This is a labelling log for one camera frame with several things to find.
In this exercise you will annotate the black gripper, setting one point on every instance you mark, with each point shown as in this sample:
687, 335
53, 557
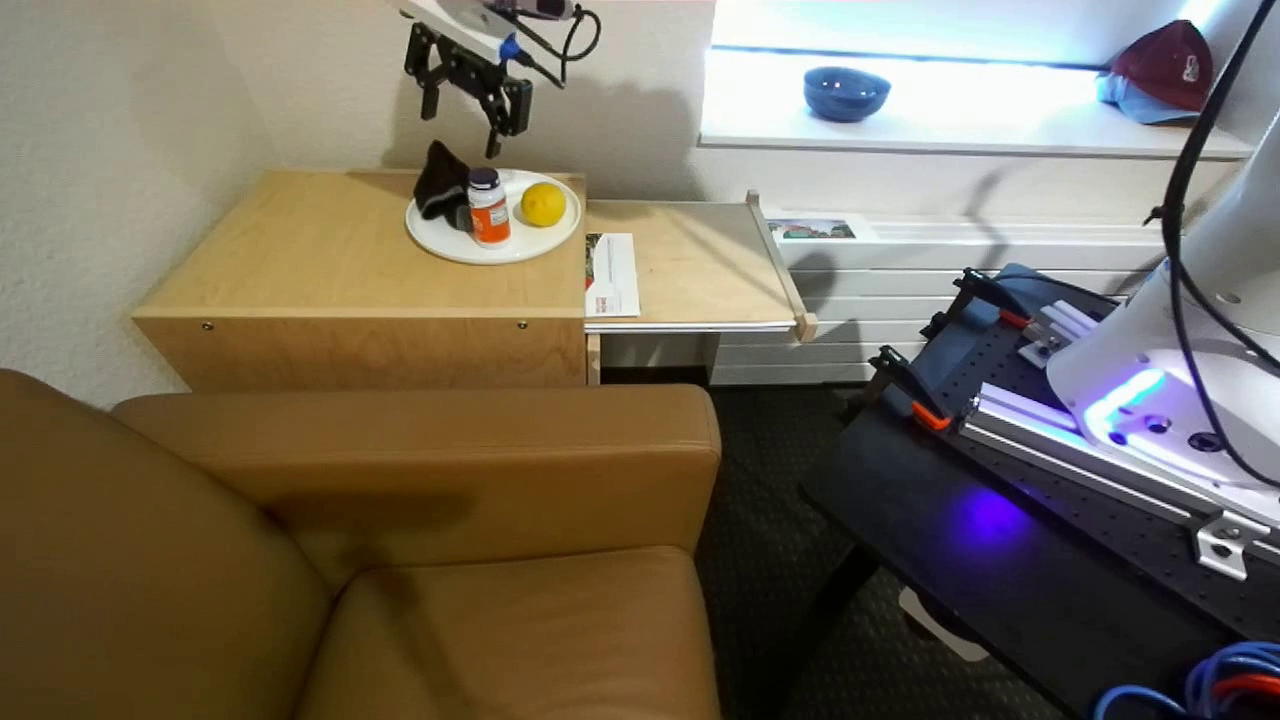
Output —
483, 73

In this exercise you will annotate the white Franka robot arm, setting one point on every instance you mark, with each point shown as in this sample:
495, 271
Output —
1220, 281

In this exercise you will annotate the white windowsill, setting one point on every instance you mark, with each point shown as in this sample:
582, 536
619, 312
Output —
984, 117

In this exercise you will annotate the black crumpled cloth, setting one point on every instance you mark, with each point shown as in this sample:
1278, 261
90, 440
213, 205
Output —
437, 185

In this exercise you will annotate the yellow lemon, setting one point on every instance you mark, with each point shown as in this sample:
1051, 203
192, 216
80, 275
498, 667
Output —
543, 205

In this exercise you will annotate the white round plate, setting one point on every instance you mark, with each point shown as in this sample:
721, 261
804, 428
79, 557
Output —
437, 243

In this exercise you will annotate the white paper card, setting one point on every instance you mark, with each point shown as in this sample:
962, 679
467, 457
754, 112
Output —
613, 277

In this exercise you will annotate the wooden nightstand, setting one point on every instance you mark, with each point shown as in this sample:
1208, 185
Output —
293, 264

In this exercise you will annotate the wooden pull-out shelf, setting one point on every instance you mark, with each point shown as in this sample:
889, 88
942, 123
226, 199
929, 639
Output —
701, 264

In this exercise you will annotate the colourful sticker label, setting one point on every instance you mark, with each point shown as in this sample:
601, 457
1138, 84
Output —
814, 228

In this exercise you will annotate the dark blue bowl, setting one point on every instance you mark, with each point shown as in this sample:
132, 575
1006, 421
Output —
847, 94

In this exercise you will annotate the brown leather armchair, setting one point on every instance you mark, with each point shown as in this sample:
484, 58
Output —
402, 563

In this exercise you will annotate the white radiator unit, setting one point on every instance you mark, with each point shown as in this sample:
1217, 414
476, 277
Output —
934, 286

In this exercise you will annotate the orange and black clamp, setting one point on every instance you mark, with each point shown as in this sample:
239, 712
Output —
913, 399
1001, 305

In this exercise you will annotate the maroon baseball cap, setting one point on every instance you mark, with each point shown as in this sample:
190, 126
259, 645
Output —
1167, 65

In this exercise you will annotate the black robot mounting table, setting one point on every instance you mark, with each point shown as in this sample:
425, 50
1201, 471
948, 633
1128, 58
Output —
1001, 563

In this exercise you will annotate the white paper scrap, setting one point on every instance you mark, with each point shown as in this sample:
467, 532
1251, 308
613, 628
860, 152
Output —
944, 625

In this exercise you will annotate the aluminium mounting rail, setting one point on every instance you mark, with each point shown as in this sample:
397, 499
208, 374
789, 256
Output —
1065, 446

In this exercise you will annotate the silver corner bracket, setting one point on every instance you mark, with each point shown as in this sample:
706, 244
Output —
1220, 545

